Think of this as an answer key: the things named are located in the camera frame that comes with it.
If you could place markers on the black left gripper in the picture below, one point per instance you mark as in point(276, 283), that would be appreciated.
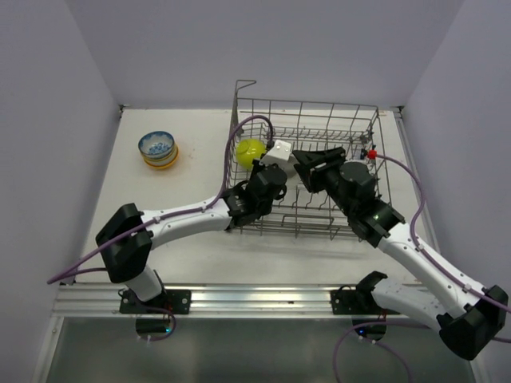
point(257, 166)

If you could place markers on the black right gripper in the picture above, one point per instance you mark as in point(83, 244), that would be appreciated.
point(316, 157)

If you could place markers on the lime green bowl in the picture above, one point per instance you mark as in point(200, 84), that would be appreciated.
point(248, 150)

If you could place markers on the orange ribbed bowl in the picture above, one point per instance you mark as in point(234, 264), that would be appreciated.
point(175, 154)

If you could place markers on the white blue patterned bowl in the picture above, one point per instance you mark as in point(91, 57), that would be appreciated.
point(157, 141)

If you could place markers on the beige bowl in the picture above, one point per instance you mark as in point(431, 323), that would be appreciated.
point(294, 184)

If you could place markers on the white floral leaf bowl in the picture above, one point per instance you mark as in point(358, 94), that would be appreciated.
point(158, 155)

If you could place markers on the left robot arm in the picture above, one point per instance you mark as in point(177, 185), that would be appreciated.
point(127, 239)

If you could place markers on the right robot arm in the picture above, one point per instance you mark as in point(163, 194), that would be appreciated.
point(466, 314)

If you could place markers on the grey wire dish rack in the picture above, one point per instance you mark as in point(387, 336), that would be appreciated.
point(309, 126)

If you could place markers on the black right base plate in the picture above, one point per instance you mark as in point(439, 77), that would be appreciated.
point(355, 301)

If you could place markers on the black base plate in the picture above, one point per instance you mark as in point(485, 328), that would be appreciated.
point(355, 301)
point(175, 301)

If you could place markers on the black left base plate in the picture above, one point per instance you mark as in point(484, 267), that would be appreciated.
point(175, 301)

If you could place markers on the aluminium mounting rail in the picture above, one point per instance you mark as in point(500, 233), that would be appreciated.
point(99, 300)

